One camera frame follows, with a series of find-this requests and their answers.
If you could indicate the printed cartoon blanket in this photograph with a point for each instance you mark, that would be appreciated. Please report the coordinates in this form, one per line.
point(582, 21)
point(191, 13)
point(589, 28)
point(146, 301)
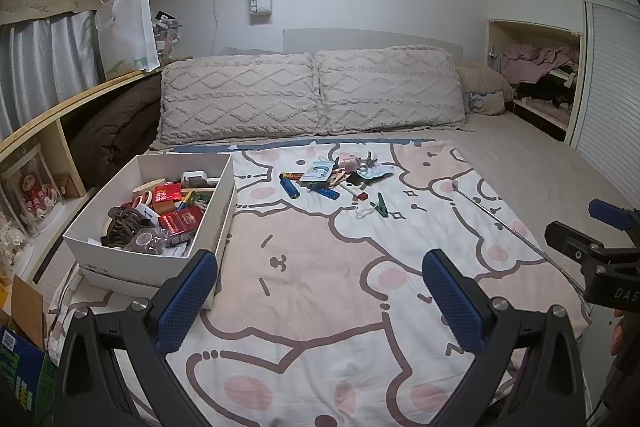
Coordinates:
point(310, 287)

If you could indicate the pink mini fan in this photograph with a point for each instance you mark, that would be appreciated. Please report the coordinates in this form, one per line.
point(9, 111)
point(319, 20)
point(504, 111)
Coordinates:
point(349, 163)

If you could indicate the black white patterned bag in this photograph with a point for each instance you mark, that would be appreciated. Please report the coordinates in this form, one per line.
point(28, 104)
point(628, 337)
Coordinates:
point(167, 32)

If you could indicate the pile of pink clothes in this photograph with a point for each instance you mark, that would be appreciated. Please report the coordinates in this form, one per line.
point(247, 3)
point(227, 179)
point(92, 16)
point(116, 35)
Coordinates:
point(537, 62)

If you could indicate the doll in clear case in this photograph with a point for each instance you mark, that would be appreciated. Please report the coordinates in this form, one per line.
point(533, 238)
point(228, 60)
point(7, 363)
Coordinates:
point(32, 192)

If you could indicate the green clothes peg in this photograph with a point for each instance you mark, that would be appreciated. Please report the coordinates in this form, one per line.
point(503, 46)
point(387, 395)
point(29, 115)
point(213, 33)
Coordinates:
point(382, 205)

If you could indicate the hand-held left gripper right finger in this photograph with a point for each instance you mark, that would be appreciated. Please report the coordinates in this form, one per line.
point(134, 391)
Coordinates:
point(452, 302)

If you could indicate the brown duvet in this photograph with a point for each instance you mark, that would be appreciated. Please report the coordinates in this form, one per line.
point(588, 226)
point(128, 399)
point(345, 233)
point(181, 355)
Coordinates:
point(117, 127)

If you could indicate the white clothes peg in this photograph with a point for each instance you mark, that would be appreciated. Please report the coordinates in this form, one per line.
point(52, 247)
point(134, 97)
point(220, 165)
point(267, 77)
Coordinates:
point(365, 212)

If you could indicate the white tote bag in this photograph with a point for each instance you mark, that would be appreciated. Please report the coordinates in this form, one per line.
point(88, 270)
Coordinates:
point(127, 32)

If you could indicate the orange yellow printed lighter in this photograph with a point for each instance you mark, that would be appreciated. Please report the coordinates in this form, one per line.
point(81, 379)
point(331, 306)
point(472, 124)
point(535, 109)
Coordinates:
point(290, 176)

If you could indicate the pink scissors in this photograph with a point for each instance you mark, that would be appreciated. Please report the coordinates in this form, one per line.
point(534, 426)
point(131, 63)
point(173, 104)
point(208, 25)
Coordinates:
point(337, 179)

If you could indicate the white cardboard box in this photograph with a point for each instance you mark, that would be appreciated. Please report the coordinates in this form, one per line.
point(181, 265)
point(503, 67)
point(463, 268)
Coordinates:
point(150, 264)

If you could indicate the black binder clip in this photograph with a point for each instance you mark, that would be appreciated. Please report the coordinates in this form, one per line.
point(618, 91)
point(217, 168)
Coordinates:
point(355, 179)

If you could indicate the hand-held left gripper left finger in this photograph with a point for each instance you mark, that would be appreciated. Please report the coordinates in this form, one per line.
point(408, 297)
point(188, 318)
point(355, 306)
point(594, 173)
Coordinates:
point(187, 302)

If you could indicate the grey curtain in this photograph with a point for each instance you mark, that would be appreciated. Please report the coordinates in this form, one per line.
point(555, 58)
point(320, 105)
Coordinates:
point(45, 62)

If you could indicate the beige tape roll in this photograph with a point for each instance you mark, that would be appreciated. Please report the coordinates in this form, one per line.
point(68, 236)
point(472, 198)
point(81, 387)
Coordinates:
point(150, 187)

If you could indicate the wooden bedside shelf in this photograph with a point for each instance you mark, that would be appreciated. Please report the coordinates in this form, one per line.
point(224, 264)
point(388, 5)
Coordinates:
point(52, 117)

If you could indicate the person's right hand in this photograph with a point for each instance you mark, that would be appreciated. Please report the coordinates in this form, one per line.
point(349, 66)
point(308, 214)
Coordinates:
point(618, 332)

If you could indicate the silver telescopic rod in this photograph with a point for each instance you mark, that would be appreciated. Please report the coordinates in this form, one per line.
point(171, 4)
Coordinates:
point(505, 224)

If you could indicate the fluffy beige cushion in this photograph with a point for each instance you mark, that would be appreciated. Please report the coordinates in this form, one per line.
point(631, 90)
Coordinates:
point(482, 79)

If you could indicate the flat red packet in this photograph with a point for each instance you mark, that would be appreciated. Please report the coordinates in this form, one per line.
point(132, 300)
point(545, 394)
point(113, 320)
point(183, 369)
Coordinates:
point(182, 221)

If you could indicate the green blue printed carton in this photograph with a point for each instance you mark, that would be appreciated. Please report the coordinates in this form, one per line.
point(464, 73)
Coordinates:
point(25, 382)

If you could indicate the small red carton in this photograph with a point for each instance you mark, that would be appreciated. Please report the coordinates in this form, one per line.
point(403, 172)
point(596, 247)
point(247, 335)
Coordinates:
point(167, 197)

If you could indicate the clear plastic bag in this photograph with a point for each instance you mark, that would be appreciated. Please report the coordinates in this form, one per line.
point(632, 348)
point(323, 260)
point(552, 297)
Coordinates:
point(147, 241)

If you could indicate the beige bed sheet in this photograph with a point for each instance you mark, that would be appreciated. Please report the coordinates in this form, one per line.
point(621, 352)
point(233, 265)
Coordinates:
point(530, 162)

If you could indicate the small clear blue sachet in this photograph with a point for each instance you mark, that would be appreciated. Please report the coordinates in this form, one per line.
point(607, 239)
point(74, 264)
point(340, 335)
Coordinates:
point(380, 172)

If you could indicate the white louvred closet door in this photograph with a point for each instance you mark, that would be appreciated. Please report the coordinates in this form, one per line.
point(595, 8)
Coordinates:
point(607, 107)

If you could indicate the white blue medicine sachet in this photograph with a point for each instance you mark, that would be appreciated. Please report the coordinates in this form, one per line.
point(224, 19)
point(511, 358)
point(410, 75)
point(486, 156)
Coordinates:
point(317, 171)

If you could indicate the brown cardboard box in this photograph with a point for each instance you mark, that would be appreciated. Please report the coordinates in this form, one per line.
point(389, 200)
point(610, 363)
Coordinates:
point(27, 312)

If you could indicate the white tube with red cap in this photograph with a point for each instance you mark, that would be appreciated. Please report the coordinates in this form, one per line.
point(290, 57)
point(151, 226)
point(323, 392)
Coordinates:
point(352, 191)

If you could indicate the wall niche shelf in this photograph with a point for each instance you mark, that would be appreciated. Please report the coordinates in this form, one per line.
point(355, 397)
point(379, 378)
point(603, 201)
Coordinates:
point(500, 42)

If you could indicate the pile of items in box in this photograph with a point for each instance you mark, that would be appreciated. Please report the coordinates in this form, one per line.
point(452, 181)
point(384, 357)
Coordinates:
point(127, 219)

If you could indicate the beige tufted pillow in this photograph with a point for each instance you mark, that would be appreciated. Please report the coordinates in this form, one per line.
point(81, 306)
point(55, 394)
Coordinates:
point(240, 102)
point(390, 89)

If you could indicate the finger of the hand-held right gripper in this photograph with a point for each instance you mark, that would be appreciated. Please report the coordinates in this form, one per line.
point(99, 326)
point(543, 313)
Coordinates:
point(607, 213)
point(570, 239)

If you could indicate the white charger adapter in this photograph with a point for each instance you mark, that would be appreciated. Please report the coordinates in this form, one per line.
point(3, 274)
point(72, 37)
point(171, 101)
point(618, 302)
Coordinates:
point(197, 178)

